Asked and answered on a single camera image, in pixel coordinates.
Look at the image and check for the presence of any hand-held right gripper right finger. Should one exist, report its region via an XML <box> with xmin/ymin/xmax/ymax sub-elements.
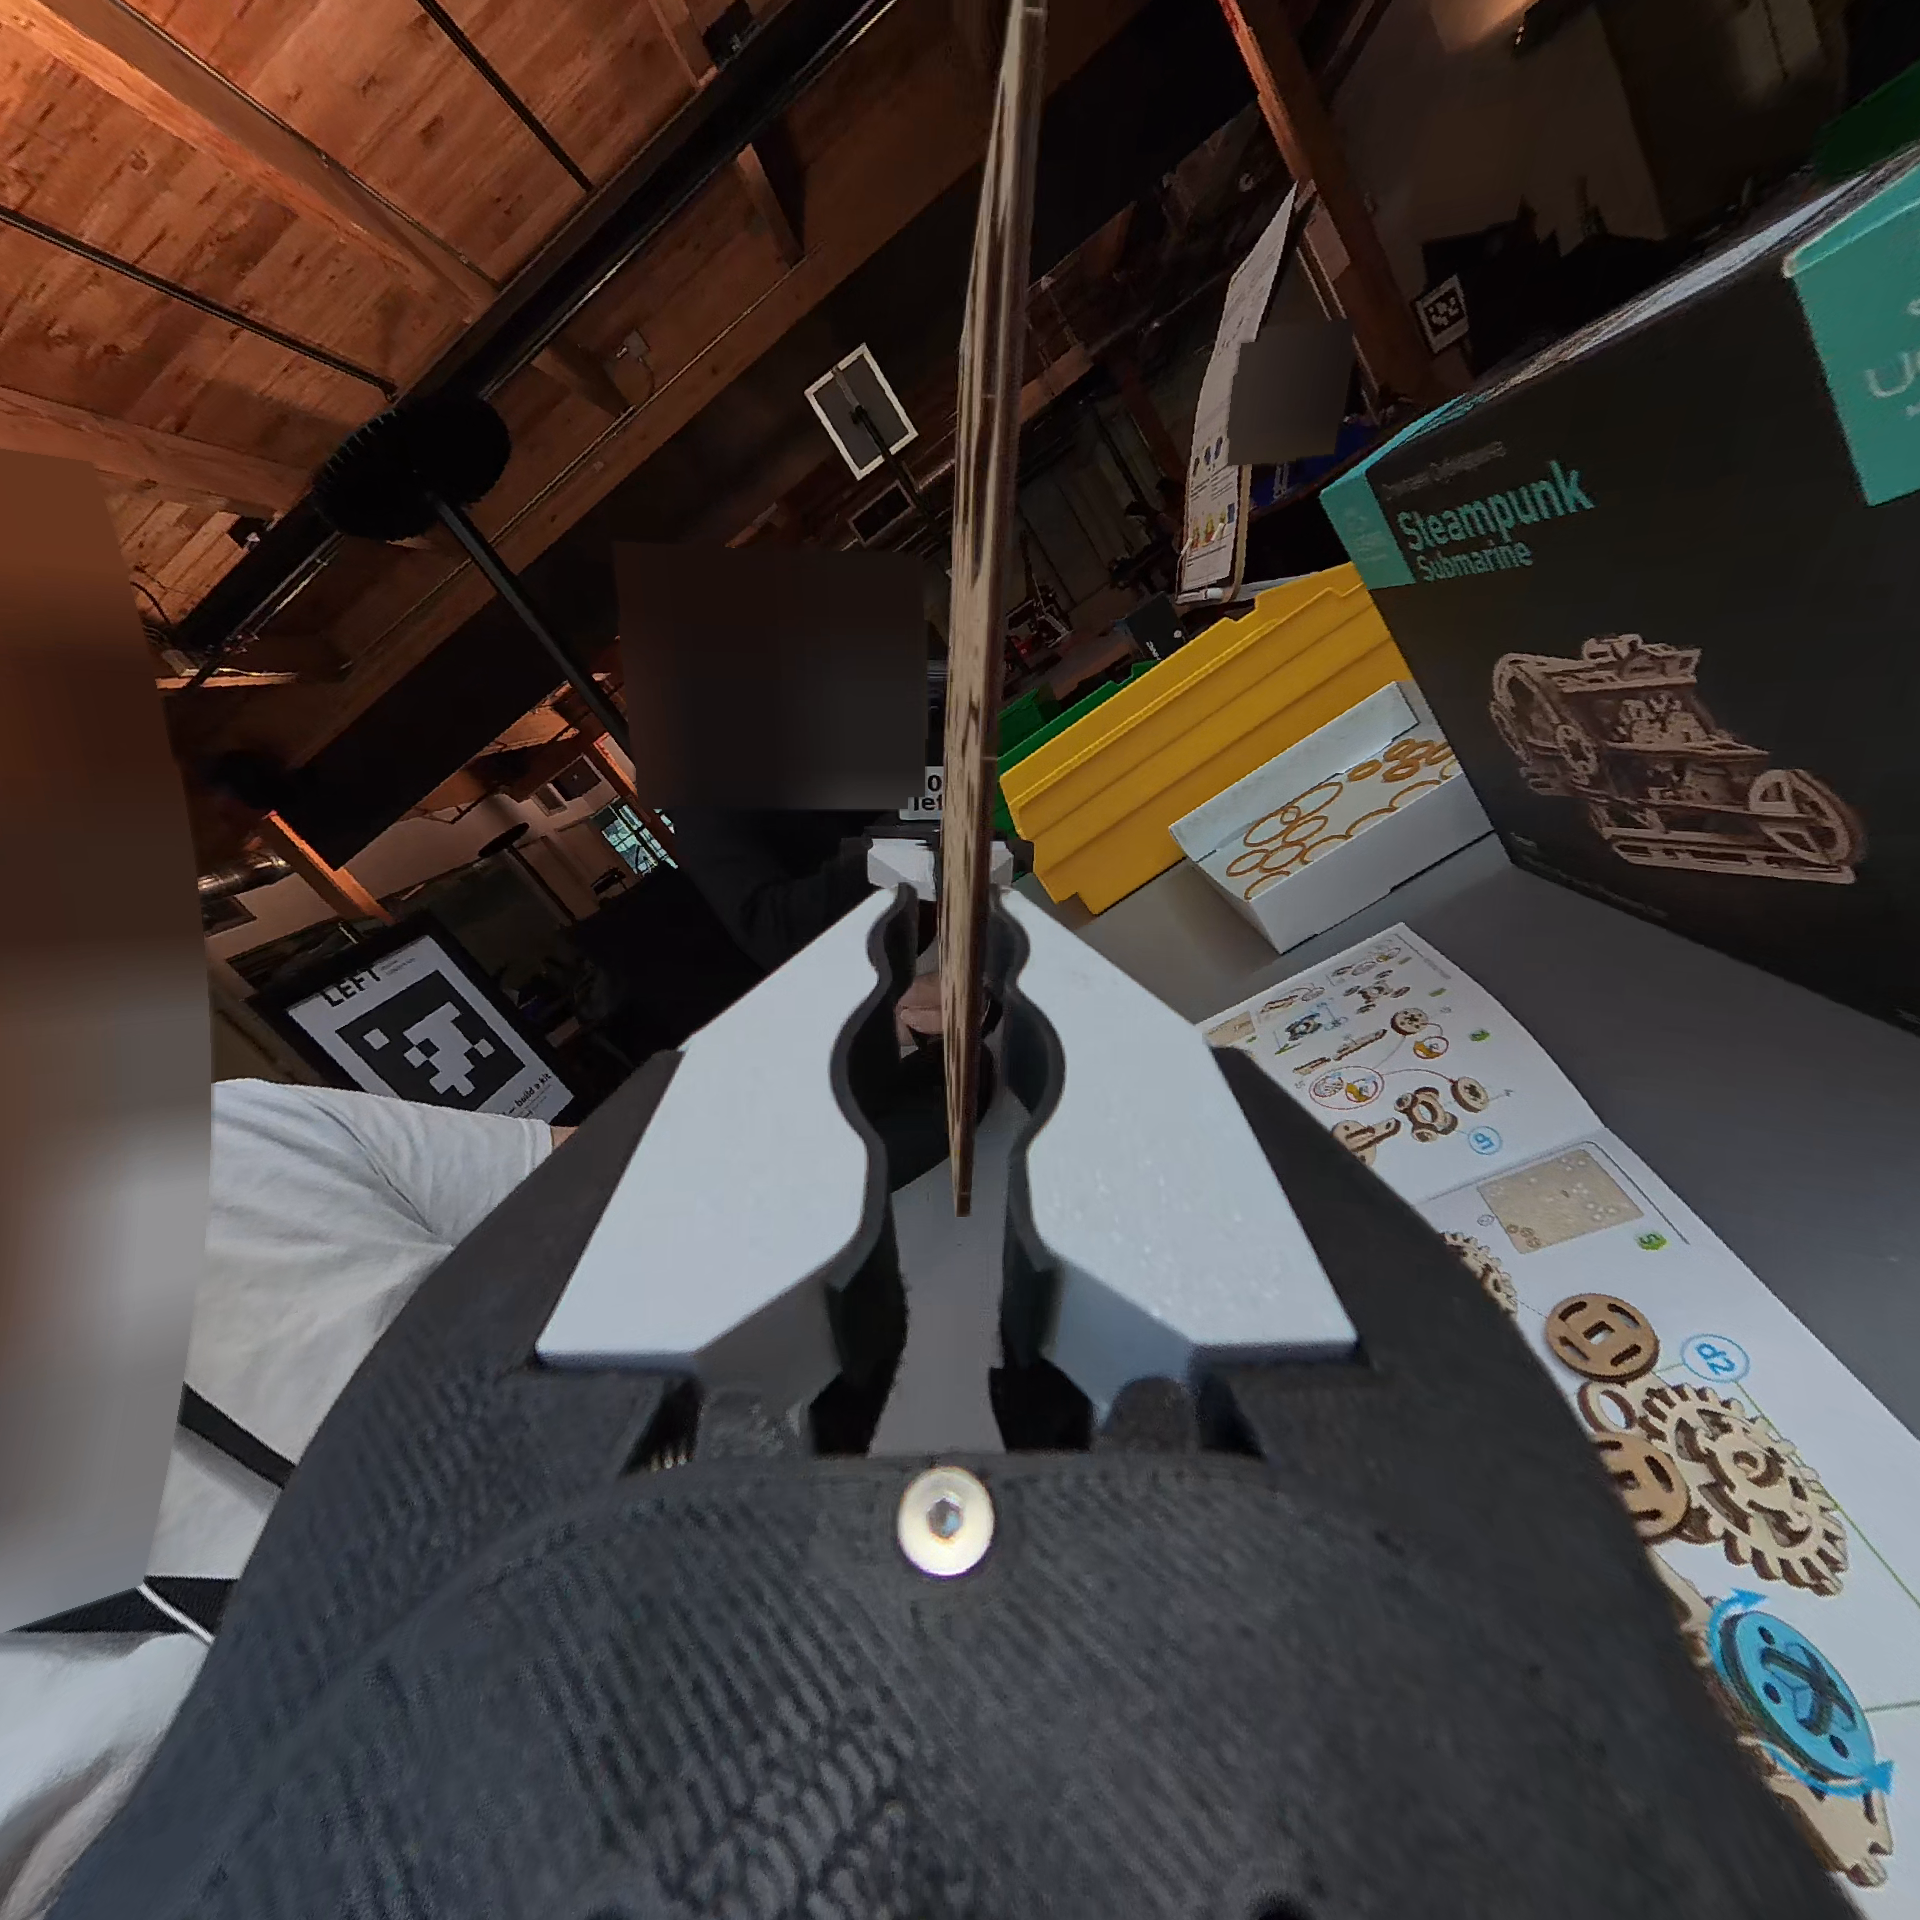
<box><xmin>984</xmin><ymin>884</ymin><xmax>1362</xmax><ymax>1449</ymax></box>

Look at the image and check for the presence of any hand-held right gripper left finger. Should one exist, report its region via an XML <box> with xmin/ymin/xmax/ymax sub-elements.
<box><xmin>531</xmin><ymin>879</ymin><xmax>921</xmax><ymax>1449</ymax></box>

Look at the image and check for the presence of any laser-cut wooden parts sheet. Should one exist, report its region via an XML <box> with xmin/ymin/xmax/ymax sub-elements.
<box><xmin>935</xmin><ymin>0</ymin><xmax>1050</xmax><ymax>1217</ymax></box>

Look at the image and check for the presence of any black model kit box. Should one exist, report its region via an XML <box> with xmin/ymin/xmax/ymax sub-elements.
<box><xmin>1325</xmin><ymin>149</ymin><xmax>1920</xmax><ymax>1033</ymax></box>

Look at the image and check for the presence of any green plastic bin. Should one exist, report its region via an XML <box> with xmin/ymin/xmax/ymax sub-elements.
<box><xmin>993</xmin><ymin>682</ymin><xmax>1145</xmax><ymax>762</ymax></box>

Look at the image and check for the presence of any yellow plastic bin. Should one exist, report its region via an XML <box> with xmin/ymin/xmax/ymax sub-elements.
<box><xmin>993</xmin><ymin>566</ymin><xmax>1416</xmax><ymax>920</ymax></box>

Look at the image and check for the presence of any black framed marker sign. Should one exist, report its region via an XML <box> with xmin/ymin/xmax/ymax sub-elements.
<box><xmin>246</xmin><ymin>911</ymin><xmax>580</xmax><ymax>1130</ymax></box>

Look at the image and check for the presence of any white cardboard tray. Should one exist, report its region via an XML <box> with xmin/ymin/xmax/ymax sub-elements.
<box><xmin>1167</xmin><ymin>682</ymin><xmax>1500</xmax><ymax>955</ymax></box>

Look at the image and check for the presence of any printed instruction booklet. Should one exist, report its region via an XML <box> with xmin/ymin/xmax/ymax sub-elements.
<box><xmin>1195</xmin><ymin>924</ymin><xmax>1894</xmax><ymax>1894</ymax></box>

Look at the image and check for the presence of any round slotted wooden disc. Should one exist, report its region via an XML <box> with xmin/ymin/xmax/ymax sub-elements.
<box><xmin>1586</xmin><ymin>1423</ymin><xmax>1680</xmax><ymax>1519</ymax></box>
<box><xmin>1547</xmin><ymin>1292</ymin><xmax>1656</xmax><ymax>1383</ymax></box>

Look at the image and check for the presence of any white framed ceiling light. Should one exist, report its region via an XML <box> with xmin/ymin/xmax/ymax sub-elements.
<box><xmin>802</xmin><ymin>342</ymin><xmax>921</xmax><ymax>479</ymax></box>

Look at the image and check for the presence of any clipboard with paper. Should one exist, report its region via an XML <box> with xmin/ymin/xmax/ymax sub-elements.
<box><xmin>1174</xmin><ymin>182</ymin><xmax>1299</xmax><ymax>601</ymax></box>

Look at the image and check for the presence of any pile of wooden rings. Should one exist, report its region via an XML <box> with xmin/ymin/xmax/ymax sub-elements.
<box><xmin>1221</xmin><ymin>729</ymin><xmax>1466</xmax><ymax>884</ymax></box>

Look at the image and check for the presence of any black round ceiling fixture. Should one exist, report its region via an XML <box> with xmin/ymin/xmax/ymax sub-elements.
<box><xmin>315</xmin><ymin>396</ymin><xmax>511</xmax><ymax>545</ymax></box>

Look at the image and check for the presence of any black lanyard strap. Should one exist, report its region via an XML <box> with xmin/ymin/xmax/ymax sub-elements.
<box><xmin>5</xmin><ymin>1383</ymin><xmax>299</xmax><ymax>1642</ymax></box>

